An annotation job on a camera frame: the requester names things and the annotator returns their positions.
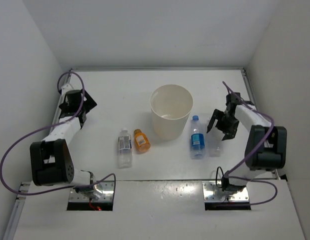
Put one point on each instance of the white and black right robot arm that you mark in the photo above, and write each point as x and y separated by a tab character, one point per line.
266	145

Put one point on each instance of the metal base plate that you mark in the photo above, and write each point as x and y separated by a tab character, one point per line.
99	193
213	194

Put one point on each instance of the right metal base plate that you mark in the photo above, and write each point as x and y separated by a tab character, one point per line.
213	194

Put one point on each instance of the left aluminium frame rail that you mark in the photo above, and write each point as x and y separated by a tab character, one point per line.
38	157

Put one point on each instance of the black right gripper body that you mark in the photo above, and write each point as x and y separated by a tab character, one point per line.
228	123

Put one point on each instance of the cream plastic bin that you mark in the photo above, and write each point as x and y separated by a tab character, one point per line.
170	105

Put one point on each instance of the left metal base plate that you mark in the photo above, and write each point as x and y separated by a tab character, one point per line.
99	193

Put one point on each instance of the orange plastic bottle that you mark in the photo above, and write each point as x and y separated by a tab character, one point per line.
141	141

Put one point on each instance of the clear unlabelled plastic bottle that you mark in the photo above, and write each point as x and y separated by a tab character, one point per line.
214	142

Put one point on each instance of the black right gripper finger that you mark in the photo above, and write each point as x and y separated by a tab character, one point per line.
228	136
215	120

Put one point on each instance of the clear bottle white label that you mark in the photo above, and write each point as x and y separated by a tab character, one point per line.
124	149

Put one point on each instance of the clear bottle blue label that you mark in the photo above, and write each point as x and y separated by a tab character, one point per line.
197	142

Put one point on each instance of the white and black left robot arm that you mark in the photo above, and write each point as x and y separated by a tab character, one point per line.
51	161

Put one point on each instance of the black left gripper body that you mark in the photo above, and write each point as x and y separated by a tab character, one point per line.
63	107

